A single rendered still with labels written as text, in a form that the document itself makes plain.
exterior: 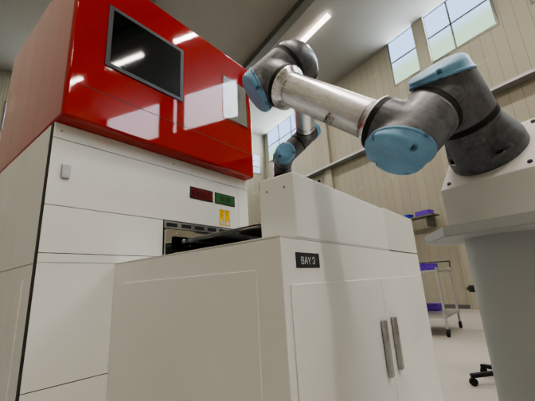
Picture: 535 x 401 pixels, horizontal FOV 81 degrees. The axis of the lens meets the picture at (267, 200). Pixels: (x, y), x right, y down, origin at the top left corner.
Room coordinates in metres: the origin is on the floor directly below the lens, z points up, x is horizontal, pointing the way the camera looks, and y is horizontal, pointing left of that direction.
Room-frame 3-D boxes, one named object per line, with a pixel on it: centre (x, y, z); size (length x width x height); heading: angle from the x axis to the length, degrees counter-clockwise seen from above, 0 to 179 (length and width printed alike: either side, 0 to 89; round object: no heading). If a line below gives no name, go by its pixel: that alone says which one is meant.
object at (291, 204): (0.87, -0.19, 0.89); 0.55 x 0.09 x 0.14; 142
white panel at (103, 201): (1.13, 0.35, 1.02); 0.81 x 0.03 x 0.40; 142
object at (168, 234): (1.26, 0.23, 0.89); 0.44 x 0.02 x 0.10; 142
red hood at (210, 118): (1.32, 0.60, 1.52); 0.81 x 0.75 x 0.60; 142
